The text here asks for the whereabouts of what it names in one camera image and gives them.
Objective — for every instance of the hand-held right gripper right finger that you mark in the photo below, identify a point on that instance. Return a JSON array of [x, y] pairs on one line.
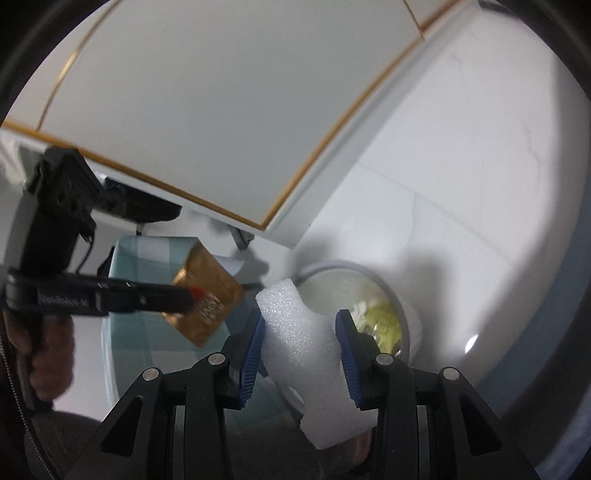
[[348, 357]]

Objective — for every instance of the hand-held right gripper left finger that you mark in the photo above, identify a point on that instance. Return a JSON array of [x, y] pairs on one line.
[[251, 357]]

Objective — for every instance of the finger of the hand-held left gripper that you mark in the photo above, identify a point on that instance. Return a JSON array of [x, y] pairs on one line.
[[152, 297]]

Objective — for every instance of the notched white foam piece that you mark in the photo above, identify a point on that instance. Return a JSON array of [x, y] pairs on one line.
[[307, 350]]

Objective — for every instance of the yellow printed plastic bag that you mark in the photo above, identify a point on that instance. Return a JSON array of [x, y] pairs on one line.
[[381, 323]]

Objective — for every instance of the golden sachet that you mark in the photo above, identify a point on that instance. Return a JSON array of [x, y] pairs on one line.
[[207, 297]]

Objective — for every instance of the white lined trash bin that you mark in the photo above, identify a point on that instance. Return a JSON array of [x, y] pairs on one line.
[[369, 295]]

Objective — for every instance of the person's left hand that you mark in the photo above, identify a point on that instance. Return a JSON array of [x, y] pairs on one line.
[[51, 355]]

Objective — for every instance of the blue checked tablecloth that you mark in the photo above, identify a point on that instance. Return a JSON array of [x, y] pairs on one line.
[[147, 341]]

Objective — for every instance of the white cabinet with gold trim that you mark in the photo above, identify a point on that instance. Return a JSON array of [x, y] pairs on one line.
[[221, 106]]

